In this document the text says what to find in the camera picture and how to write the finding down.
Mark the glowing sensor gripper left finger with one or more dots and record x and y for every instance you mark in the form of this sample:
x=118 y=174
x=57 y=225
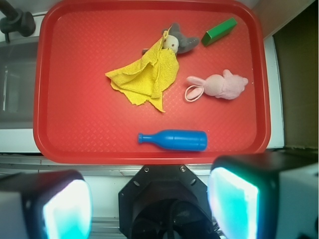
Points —
x=47 y=205

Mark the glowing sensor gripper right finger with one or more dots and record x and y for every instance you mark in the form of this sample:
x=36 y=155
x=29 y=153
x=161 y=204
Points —
x=270 y=195

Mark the green block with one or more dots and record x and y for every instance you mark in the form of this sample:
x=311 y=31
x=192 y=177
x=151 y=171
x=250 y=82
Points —
x=218 y=31

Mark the red plastic tray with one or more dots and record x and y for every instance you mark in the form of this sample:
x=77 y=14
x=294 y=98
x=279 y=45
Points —
x=80 y=118

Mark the blue plastic bottle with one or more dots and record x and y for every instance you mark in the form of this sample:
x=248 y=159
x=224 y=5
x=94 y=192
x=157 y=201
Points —
x=180 y=140

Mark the pink plush bunny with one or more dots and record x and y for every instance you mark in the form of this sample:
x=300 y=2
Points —
x=226 y=86

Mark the metal sink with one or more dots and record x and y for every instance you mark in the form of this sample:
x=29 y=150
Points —
x=17 y=83

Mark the yellow cloth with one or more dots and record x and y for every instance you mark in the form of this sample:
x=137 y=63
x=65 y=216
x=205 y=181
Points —
x=146 y=79

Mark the grey plush toy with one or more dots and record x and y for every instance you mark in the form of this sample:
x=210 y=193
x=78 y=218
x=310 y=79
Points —
x=179 y=39

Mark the black robot mount plate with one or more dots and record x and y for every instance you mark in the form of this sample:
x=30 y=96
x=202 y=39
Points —
x=165 y=202

